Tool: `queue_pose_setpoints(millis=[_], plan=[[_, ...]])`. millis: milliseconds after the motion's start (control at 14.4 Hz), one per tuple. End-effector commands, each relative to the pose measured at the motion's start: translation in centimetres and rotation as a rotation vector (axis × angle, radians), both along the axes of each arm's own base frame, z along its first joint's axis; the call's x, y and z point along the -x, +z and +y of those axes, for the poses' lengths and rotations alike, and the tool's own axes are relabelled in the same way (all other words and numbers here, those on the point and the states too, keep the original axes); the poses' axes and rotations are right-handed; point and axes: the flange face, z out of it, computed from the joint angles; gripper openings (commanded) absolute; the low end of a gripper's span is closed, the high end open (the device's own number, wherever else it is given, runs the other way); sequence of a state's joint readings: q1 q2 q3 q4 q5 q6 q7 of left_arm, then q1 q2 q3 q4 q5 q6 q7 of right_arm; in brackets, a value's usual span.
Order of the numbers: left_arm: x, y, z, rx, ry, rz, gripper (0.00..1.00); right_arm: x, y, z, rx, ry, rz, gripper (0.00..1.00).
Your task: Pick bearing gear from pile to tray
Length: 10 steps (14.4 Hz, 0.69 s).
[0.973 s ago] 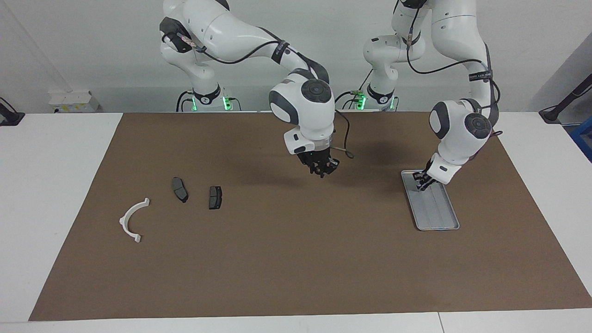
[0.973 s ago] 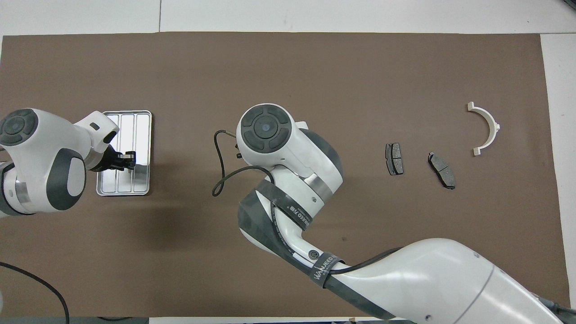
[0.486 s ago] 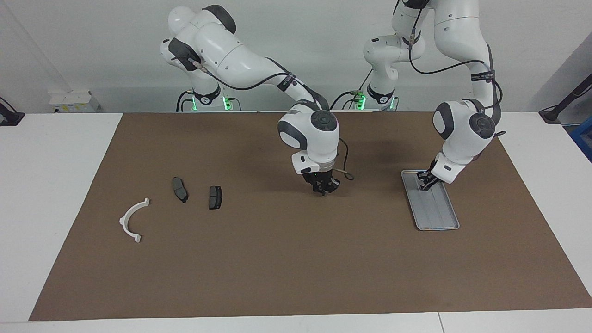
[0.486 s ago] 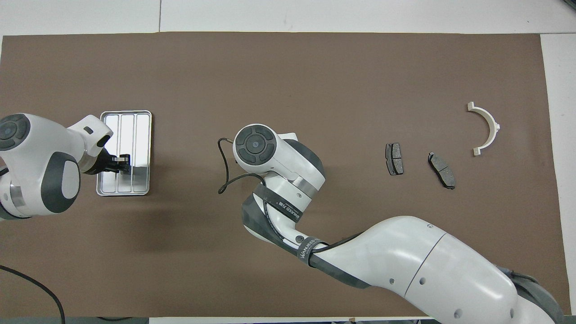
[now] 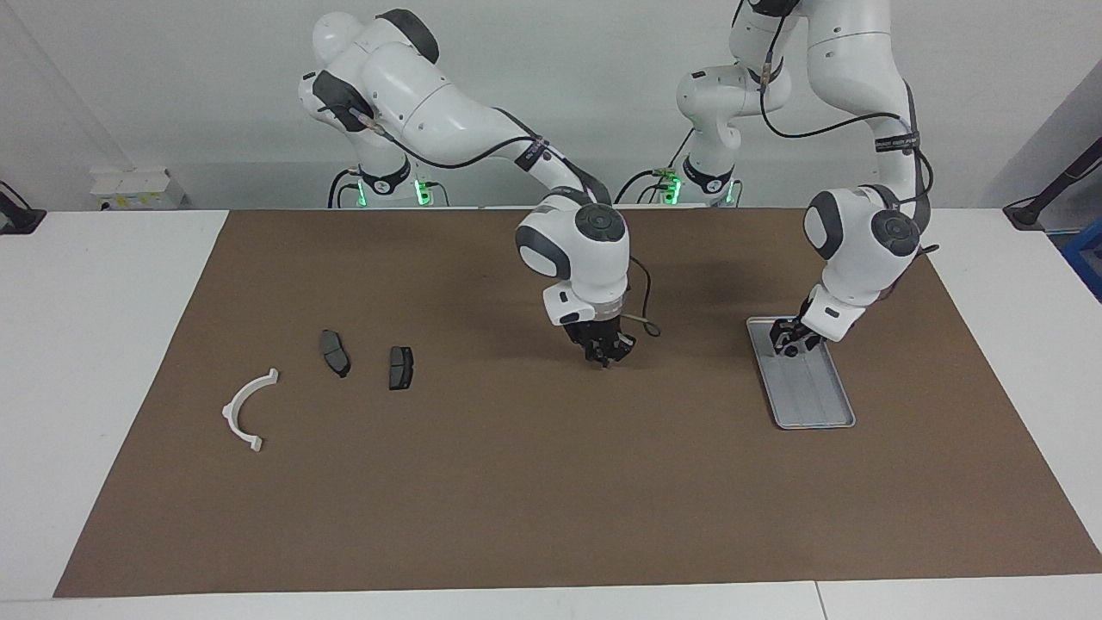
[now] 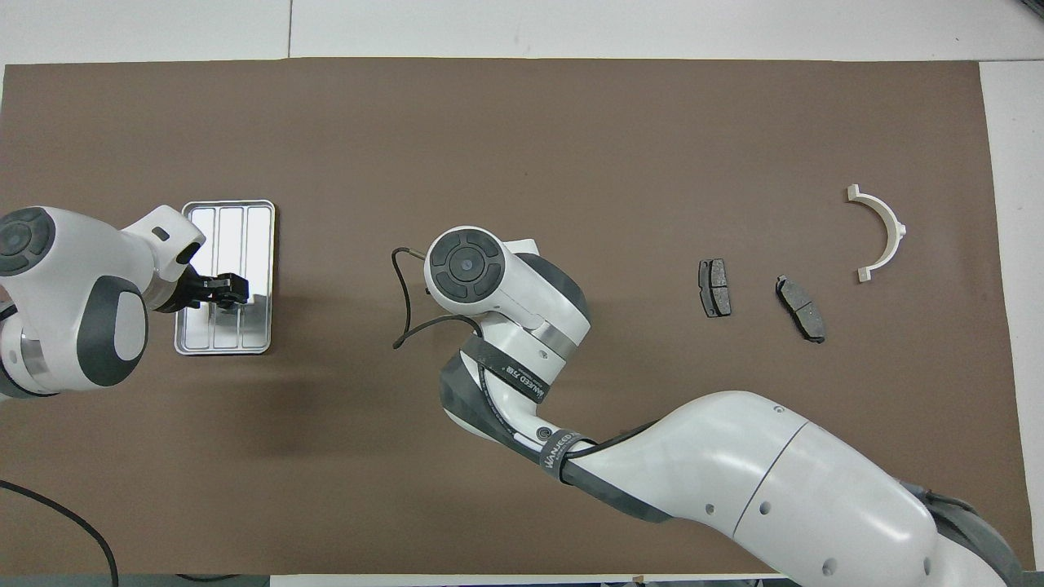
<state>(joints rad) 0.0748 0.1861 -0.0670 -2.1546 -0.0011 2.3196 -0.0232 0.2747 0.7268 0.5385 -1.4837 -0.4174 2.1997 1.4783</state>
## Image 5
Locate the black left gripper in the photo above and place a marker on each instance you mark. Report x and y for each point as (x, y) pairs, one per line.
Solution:
(805, 329)

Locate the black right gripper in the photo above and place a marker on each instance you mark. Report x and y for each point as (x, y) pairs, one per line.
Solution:
(598, 331)

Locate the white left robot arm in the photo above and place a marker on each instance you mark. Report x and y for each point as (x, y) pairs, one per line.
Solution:
(861, 232)

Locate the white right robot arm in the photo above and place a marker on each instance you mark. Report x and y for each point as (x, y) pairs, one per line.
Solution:
(430, 103)

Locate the silver metal tray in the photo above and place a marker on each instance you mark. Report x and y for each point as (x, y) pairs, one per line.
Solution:
(809, 392)

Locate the brown table mat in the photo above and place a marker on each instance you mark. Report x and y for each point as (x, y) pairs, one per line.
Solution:
(551, 482)

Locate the rectangular grey brake pad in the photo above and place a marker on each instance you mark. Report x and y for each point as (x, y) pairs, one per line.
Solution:
(400, 368)

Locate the curved grey brake pad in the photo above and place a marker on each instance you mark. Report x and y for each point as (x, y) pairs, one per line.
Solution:
(334, 351)

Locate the blue crate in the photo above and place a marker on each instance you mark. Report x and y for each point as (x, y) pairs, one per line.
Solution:
(1086, 258)

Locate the white power box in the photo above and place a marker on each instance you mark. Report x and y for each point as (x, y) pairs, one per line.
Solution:
(138, 188)

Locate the black desk clamp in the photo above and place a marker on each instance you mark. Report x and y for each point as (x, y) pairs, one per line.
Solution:
(17, 217)

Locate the white curved plastic bracket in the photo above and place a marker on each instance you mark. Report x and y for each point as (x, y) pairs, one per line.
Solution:
(231, 412)

